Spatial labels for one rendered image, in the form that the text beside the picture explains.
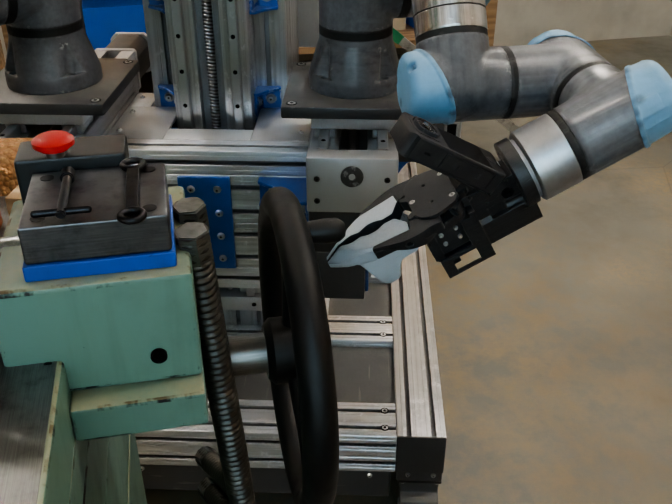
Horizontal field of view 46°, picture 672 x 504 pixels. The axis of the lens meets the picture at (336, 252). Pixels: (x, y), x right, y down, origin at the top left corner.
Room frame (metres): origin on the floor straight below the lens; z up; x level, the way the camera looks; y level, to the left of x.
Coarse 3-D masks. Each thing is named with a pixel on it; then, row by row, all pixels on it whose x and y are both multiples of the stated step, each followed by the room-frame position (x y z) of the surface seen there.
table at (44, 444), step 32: (0, 384) 0.41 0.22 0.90; (32, 384) 0.41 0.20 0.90; (64, 384) 0.42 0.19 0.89; (128, 384) 0.44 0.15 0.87; (160, 384) 0.44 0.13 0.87; (192, 384) 0.44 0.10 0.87; (0, 416) 0.38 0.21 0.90; (32, 416) 0.38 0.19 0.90; (64, 416) 0.40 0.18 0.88; (96, 416) 0.42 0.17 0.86; (128, 416) 0.42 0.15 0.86; (160, 416) 0.43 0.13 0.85; (192, 416) 0.43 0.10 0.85; (0, 448) 0.35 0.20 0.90; (32, 448) 0.35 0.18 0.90; (64, 448) 0.38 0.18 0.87; (0, 480) 0.32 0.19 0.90; (32, 480) 0.32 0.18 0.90; (64, 480) 0.36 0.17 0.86
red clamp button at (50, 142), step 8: (40, 136) 0.54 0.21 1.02; (48, 136) 0.54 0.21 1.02; (56, 136) 0.54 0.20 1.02; (64, 136) 0.54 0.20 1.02; (72, 136) 0.54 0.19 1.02; (32, 144) 0.53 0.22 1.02; (40, 144) 0.53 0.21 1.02; (48, 144) 0.52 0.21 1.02; (56, 144) 0.53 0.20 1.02; (64, 144) 0.53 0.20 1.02; (72, 144) 0.54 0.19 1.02; (48, 152) 0.52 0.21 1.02; (56, 152) 0.53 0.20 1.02
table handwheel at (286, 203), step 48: (288, 192) 0.59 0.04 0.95; (288, 240) 0.52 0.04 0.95; (288, 288) 0.49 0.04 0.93; (240, 336) 0.56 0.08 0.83; (288, 336) 0.55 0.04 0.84; (288, 384) 0.63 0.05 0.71; (288, 432) 0.58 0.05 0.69; (336, 432) 0.43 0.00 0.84; (288, 480) 0.52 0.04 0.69; (336, 480) 0.43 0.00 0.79
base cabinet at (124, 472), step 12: (108, 444) 0.55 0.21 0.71; (120, 444) 0.61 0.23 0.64; (132, 444) 0.68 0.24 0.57; (108, 456) 0.53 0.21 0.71; (120, 456) 0.60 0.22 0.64; (132, 456) 0.66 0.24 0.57; (108, 468) 0.52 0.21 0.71; (120, 468) 0.58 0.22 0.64; (132, 468) 0.65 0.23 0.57; (108, 480) 0.51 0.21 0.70; (120, 480) 0.57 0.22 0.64; (132, 480) 0.63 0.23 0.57; (108, 492) 0.49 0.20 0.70; (120, 492) 0.55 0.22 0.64; (132, 492) 0.61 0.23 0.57; (144, 492) 0.73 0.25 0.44
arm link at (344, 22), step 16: (320, 0) 1.23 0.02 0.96; (336, 0) 1.20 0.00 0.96; (352, 0) 1.19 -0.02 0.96; (368, 0) 1.19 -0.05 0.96; (384, 0) 1.20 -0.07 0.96; (400, 0) 1.21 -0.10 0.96; (320, 16) 1.23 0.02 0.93; (336, 16) 1.20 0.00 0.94; (352, 16) 1.19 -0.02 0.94; (368, 16) 1.19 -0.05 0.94; (384, 16) 1.21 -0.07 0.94; (400, 16) 1.23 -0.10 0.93
